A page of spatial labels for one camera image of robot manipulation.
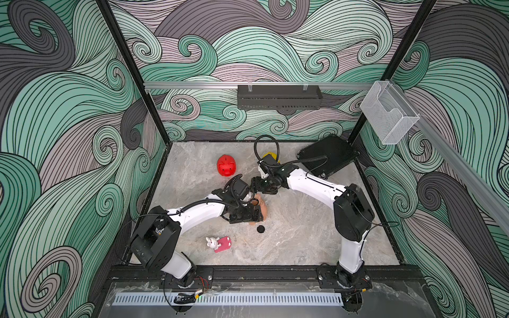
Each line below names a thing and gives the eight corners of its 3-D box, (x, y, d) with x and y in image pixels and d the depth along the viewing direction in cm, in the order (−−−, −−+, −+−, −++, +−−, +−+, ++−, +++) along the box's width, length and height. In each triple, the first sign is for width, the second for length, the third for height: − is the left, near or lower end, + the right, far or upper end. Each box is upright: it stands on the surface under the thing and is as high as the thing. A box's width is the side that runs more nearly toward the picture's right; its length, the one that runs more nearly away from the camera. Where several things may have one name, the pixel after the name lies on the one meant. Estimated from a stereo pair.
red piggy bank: (214, 172, 107) (211, 162, 101) (225, 162, 112) (223, 151, 105) (228, 181, 103) (226, 171, 96) (239, 171, 108) (238, 160, 101)
